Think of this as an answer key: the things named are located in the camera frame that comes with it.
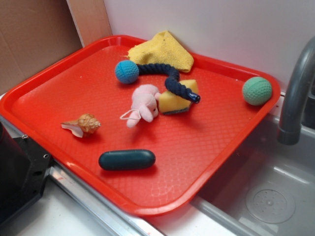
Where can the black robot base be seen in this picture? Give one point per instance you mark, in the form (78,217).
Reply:
(24,167)

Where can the blue dimpled ball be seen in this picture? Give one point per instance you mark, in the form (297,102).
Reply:
(127,72)

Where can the green dimpled ball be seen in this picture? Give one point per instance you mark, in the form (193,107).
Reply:
(256,91)

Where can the pink plush toy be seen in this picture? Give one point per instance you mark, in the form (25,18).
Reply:
(144,105)

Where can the yellow sponge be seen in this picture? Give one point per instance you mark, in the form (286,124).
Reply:
(169,103)

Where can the red plastic tray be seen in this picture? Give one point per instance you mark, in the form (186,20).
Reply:
(189,147)

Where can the dark green oblong capsule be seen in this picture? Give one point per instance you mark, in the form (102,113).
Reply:
(133,159)

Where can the yellow cloth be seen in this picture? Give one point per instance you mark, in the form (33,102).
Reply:
(162,48)

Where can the brown seashell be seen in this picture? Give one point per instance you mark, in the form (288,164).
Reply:
(82,127)

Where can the grey plastic sink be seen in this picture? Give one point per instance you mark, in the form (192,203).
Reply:
(264,188)

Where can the brown cardboard panel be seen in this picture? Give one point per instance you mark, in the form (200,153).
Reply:
(35,34)

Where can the grey faucet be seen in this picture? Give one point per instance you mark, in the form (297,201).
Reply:
(299,102)

